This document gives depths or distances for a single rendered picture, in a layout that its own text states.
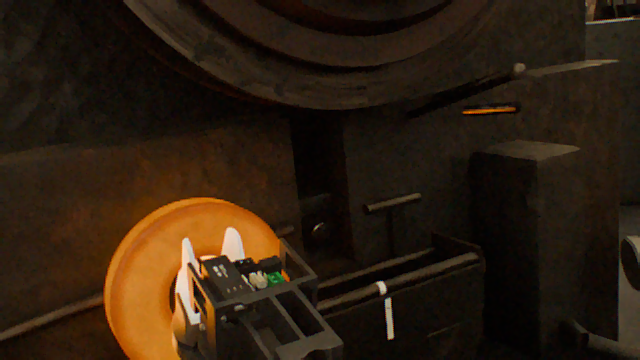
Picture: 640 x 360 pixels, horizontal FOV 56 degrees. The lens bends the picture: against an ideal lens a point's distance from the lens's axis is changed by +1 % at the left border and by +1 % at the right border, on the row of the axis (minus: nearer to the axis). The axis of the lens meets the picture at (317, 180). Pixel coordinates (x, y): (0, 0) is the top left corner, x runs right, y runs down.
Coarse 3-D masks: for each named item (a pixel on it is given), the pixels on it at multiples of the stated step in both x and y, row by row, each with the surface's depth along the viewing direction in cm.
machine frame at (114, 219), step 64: (0, 0) 51; (64, 0) 53; (576, 0) 84; (0, 64) 51; (64, 64) 54; (128, 64) 56; (512, 64) 80; (576, 64) 82; (0, 128) 52; (64, 128) 55; (128, 128) 57; (192, 128) 56; (256, 128) 58; (320, 128) 67; (384, 128) 65; (448, 128) 69; (512, 128) 74; (576, 128) 80; (0, 192) 48; (64, 192) 50; (128, 192) 53; (192, 192) 56; (256, 192) 59; (384, 192) 66; (448, 192) 71; (0, 256) 49; (64, 256) 51; (384, 256) 68; (0, 320) 49
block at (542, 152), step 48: (528, 144) 69; (480, 192) 70; (528, 192) 64; (576, 192) 66; (480, 240) 72; (528, 240) 65; (576, 240) 67; (528, 288) 67; (576, 288) 68; (528, 336) 68
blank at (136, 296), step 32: (160, 224) 47; (192, 224) 48; (224, 224) 50; (256, 224) 51; (128, 256) 46; (160, 256) 47; (256, 256) 52; (128, 288) 47; (160, 288) 48; (128, 320) 47; (160, 320) 48; (128, 352) 47; (160, 352) 49
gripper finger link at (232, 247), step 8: (232, 232) 46; (224, 240) 48; (232, 240) 47; (240, 240) 46; (224, 248) 48; (232, 248) 47; (240, 248) 46; (208, 256) 51; (232, 256) 47; (240, 256) 46; (200, 264) 50
